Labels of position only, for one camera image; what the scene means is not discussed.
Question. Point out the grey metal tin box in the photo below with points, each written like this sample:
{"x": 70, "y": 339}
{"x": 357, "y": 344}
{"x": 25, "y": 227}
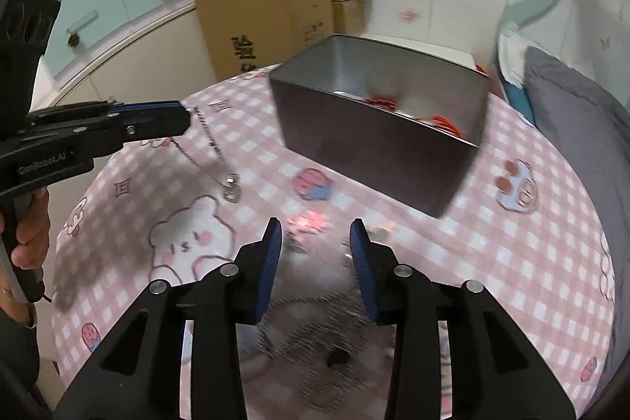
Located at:
{"x": 374, "y": 144}

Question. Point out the pine cone ornament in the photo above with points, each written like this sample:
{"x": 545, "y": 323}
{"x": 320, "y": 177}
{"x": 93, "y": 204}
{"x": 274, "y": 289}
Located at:
{"x": 74, "y": 40}

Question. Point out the grey blanket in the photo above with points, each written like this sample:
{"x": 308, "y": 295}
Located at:
{"x": 576, "y": 105}

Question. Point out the blue mattress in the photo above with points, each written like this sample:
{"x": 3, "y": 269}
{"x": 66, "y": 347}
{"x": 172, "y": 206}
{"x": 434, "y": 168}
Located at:
{"x": 520, "y": 105}

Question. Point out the large cardboard box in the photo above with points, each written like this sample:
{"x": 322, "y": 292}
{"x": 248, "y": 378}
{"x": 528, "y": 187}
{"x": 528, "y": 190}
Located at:
{"x": 261, "y": 16}

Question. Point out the person's left hand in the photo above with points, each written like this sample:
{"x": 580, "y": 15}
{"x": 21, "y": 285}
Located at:
{"x": 32, "y": 228}

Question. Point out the person's left forearm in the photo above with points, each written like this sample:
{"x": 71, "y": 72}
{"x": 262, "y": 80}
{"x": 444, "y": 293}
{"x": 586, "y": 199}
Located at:
{"x": 15, "y": 331}

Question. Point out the mint green cabinet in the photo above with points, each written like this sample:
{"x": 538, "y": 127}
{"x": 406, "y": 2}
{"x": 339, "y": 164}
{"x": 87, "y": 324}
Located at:
{"x": 123, "y": 51}

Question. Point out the pale pink butterfly sticker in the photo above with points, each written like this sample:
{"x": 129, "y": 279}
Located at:
{"x": 408, "y": 16}

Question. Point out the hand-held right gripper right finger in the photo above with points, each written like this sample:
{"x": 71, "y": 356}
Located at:
{"x": 364, "y": 272}

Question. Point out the pink checkered tablecloth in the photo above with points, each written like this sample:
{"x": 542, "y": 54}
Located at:
{"x": 162, "y": 184}

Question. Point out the small cardboard box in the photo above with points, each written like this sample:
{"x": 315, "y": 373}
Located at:
{"x": 348, "y": 16}

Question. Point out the small butterfly sticker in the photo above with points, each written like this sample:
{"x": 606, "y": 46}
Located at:
{"x": 605, "y": 44}

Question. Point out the white pillow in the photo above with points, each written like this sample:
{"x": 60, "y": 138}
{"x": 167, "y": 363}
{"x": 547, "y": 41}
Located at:
{"x": 512, "y": 56}

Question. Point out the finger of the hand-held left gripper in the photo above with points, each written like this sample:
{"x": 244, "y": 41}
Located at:
{"x": 147, "y": 106}
{"x": 157, "y": 122}

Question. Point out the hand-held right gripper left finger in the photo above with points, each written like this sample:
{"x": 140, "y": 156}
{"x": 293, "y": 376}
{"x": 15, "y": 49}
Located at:
{"x": 268, "y": 272}

